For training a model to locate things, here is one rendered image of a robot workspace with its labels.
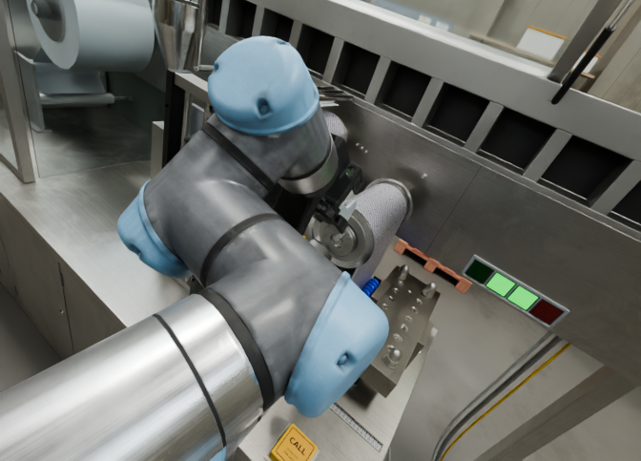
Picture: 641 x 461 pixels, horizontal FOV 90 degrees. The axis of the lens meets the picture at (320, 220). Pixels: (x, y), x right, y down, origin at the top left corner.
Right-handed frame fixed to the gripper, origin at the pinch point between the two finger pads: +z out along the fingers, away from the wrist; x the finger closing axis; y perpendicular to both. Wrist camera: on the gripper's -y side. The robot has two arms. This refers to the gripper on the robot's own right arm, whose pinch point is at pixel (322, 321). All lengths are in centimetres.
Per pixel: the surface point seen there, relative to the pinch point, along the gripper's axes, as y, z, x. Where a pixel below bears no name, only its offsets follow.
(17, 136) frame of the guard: -3, -14, 102
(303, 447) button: -16.5, -13.9, -11.0
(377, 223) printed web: 20.5, 12.7, 1.5
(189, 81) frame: 35, -5, 43
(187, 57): 31, 18, 73
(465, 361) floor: -109, 149, -69
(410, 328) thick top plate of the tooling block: -5.9, 21.9, -17.0
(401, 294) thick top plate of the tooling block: -5.9, 32.0, -10.2
